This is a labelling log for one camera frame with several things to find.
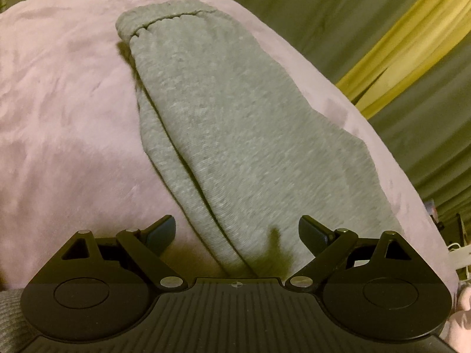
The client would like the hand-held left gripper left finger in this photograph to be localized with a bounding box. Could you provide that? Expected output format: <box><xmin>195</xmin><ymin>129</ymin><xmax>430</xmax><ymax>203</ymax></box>
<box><xmin>60</xmin><ymin>215</ymin><xmax>185</xmax><ymax>290</ymax></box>

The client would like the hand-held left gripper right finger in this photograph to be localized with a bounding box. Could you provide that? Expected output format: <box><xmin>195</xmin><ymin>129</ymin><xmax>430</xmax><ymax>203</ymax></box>
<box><xmin>288</xmin><ymin>215</ymin><xmax>411</xmax><ymax>289</ymax></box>

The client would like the grey sock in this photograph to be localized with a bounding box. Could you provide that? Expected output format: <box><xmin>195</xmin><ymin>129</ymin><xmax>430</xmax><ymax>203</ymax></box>
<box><xmin>115</xmin><ymin>0</ymin><xmax>405</xmax><ymax>276</ymax></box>

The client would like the pink fleece blanket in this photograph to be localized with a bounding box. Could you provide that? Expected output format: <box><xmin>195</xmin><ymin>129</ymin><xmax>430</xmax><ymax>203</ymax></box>
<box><xmin>0</xmin><ymin>0</ymin><xmax>460</xmax><ymax>298</ymax></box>

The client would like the white power adapter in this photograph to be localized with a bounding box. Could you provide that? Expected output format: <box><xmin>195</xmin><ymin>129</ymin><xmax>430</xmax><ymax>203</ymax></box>
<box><xmin>446</xmin><ymin>243</ymin><xmax>471</xmax><ymax>270</ymax></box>

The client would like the black stand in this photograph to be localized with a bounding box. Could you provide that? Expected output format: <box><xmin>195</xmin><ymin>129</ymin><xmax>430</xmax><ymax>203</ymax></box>
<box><xmin>455</xmin><ymin>212</ymin><xmax>471</xmax><ymax>247</ymax></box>

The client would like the pink plush toy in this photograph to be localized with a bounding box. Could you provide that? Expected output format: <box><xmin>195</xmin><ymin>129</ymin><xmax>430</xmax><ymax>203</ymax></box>
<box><xmin>443</xmin><ymin>286</ymin><xmax>471</xmax><ymax>353</ymax></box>

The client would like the grey knit cloth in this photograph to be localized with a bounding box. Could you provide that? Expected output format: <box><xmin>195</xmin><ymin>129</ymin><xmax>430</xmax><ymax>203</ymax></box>
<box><xmin>0</xmin><ymin>289</ymin><xmax>37</xmax><ymax>353</ymax></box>

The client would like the yellow curtain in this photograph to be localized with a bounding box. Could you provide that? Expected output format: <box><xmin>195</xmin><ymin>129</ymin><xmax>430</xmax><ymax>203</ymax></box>
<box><xmin>336</xmin><ymin>0</ymin><xmax>471</xmax><ymax>120</ymax></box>

